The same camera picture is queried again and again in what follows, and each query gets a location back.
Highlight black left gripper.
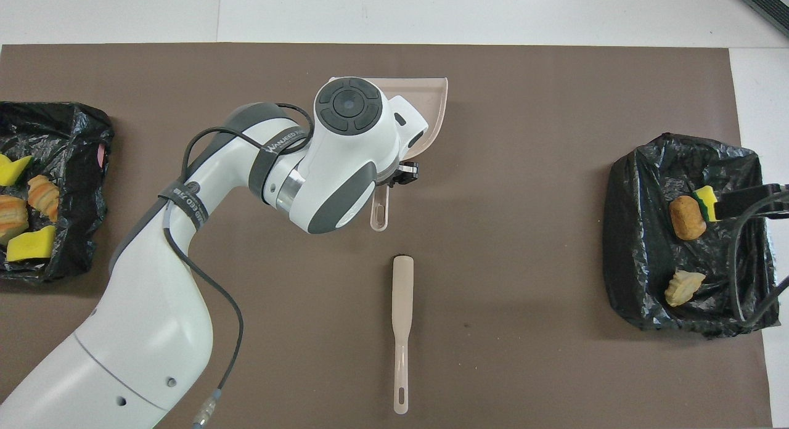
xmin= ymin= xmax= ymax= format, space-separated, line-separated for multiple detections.
xmin=376 ymin=161 xmax=420 ymax=189

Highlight beige plastic dustpan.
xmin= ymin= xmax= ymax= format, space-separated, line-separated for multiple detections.
xmin=330 ymin=77 xmax=449 ymax=232

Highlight beige hand brush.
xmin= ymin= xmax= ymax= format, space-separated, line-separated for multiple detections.
xmin=392 ymin=255 xmax=415 ymax=415

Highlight green yellow sponge scrap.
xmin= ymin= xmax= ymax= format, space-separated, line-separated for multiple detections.
xmin=690 ymin=186 xmax=722 ymax=223

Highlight beige foam chunk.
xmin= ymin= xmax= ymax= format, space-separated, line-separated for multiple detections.
xmin=27 ymin=174 xmax=61 ymax=223
xmin=0 ymin=194 xmax=30 ymax=246

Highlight yellow notched sponge piece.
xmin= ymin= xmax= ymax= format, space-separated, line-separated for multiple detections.
xmin=6 ymin=225 xmax=57 ymax=263

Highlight yellow green sponge wedge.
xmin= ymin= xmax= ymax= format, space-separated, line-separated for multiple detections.
xmin=0 ymin=153 xmax=33 ymax=187

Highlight black bin bag pink mark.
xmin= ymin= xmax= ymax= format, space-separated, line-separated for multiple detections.
xmin=0 ymin=101 xmax=115 ymax=285

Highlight brown table mat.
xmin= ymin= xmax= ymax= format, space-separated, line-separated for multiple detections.
xmin=0 ymin=43 xmax=773 ymax=429

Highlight grey ribbed vent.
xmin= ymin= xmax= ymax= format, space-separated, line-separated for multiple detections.
xmin=734 ymin=0 xmax=789 ymax=38

